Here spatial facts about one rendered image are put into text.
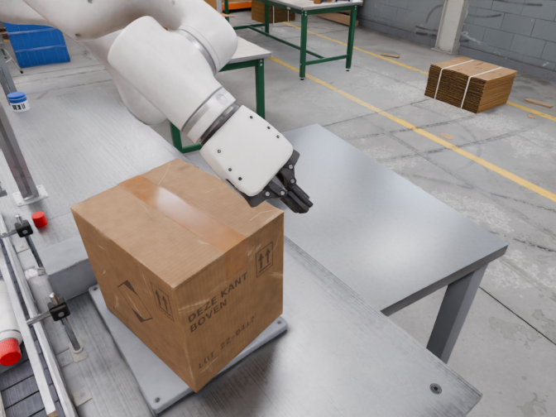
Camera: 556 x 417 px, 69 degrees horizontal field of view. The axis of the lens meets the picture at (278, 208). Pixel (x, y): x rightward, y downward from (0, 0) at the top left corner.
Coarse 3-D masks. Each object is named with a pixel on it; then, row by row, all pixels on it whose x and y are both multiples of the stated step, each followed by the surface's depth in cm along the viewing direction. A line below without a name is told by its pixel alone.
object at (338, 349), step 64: (64, 128) 167; (128, 128) 167; (64, 192) 128; (320, 320) 87; (384, 320) 87; (128, 384) 75; (256, 384) 75; (320, 384) 75; (384, 384) 75; (448, 384) 75
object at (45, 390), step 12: (0, 252) 85; (0, 264) 82; (12, 288) 77; (12, 300) 75; (24, 324) 70; (24, 336) 68; (36, 360) 65; (36, 372) 63; (48, 384) 62; (48, 396) 60; (48, 408) 58
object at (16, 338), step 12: (0, 288) 82; (0, 300) 79; (0, 312) 76; (12, 312) 78; (0, 324) 74; (12, 324) 75; (0, 336) 72; (12, 336) 73; (0, 348) 71; (12, 348) 71; (0, 360) 70; (12, 360) 71
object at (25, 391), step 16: (0, 240) 101; (0, 272) 92; (16, 288) 88; (32, 336) 78; (0, 368) 72; (16, 368) 72; (0, 384) 70; (16, 384) 70; (32, 384) 70; (16, 400) 68; (32, 400) 68; (16, 416) 66; (32, 416) 66; (48, 416) 66; (64, 416) 66
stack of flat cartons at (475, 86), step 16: (432, 64) 415; (448, 64) 417; (464, 64) 417; (480, 64) 416; (432, 80) 419; (448, 80) 403; (464, 80) 389; (480, 80) 377; (496, 80) 382; (512, 80) 399; (432, 96) 424; (448, 96) 409; (464, 96) 393; (480, 96) 383; (496, 96) 396; (480, 112) 392
